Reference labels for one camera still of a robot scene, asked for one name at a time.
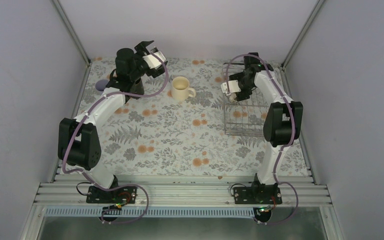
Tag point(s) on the floral table mat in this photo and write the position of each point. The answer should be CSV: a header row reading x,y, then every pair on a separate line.
x,y
162,136

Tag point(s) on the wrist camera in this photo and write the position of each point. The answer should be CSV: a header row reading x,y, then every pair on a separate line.
x,y
232,86
154,60

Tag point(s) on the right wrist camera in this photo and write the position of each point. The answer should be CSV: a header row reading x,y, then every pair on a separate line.
x,y
232,86

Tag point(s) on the beige white mug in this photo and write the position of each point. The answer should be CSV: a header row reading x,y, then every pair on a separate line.
x,y
232,98

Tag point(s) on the lilac plastic cup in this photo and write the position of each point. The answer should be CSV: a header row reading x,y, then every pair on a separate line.
x,y
101,85

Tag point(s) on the black mug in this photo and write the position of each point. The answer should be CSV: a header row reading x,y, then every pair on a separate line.
x,y
137,89

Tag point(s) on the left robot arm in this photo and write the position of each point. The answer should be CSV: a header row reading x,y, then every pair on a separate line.
x,y
79,146

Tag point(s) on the aluminium front rail frame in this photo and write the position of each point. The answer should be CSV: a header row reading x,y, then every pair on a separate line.
x,y
176,196

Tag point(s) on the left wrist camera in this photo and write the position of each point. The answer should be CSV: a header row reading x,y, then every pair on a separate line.
x,y
154,60

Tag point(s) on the metal wire dish rack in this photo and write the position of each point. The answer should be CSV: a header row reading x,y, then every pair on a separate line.
x,y
244,118

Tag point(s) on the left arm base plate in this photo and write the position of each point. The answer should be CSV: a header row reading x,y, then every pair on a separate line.
x,y
125,195

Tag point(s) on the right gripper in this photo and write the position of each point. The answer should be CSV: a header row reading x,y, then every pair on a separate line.
x,y
243,95

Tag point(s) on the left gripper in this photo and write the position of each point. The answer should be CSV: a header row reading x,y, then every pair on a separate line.
x,y
141,47

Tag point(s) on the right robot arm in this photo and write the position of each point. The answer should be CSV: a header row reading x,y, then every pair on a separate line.
x,y
282,125

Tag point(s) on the cream ribbed mug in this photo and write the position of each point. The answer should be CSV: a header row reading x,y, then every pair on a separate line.
x,y
181,90

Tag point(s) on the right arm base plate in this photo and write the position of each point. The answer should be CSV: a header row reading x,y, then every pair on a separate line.
x,y
248,196

